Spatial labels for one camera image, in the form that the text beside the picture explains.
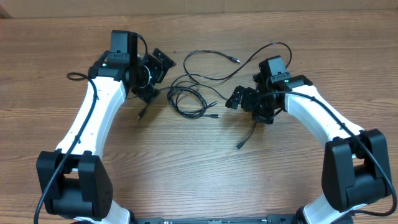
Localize thin black usb cable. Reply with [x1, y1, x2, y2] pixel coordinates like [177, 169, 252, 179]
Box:
[183, 41, 293, 151]

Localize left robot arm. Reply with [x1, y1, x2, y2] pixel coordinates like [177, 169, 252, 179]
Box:
[34, 30, 176, 223]

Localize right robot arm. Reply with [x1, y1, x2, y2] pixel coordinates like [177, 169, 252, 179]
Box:
[225, 56, 397, 223]

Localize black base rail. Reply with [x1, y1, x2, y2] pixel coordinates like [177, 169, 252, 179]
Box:
[131, 214, 307, 224]

